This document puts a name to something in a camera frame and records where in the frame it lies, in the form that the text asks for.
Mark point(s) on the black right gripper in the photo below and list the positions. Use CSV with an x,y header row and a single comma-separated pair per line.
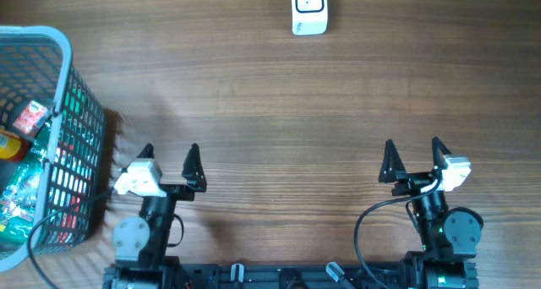
x,y
411,182

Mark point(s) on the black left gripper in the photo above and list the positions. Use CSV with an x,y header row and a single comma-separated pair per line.
x,y
193,174

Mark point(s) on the red Kleenex tissue pack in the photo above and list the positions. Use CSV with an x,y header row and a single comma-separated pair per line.
x,y
30,121

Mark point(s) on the green 3M gloves package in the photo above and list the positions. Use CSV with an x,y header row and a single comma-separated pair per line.
x,y
19,198

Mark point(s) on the red yellow sauce bottle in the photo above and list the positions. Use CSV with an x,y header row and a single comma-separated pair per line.
x,y
13,147

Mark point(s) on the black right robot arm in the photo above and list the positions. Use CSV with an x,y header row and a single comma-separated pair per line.
x,y
449,236

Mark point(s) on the white barcode scanner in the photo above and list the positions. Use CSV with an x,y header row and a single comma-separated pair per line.
x,y
309,17

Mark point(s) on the grey plastic shopping basket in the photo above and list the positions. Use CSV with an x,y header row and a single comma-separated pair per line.
x,y
37,65

